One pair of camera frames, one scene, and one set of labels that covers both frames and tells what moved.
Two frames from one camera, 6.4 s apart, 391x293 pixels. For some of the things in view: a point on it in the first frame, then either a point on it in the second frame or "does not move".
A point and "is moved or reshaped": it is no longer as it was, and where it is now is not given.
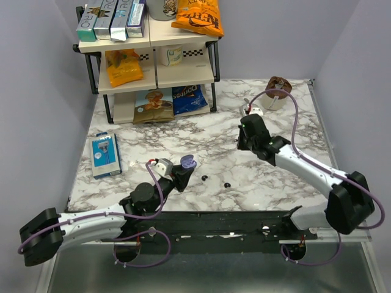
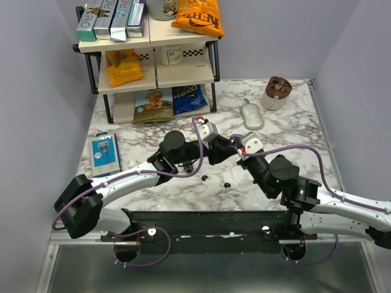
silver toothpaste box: [101, 27] does not move
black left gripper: [180, 177] -> [220, 144]
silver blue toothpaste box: [118, 31] does not move
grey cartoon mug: [162, 10] does not move
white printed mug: [171, 55] does not move
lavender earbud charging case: [187, 162] is moved or reshaped
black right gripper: [241, 144] -> [242, 162]
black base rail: [209, 228] does not move
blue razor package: [105, 155] does not move
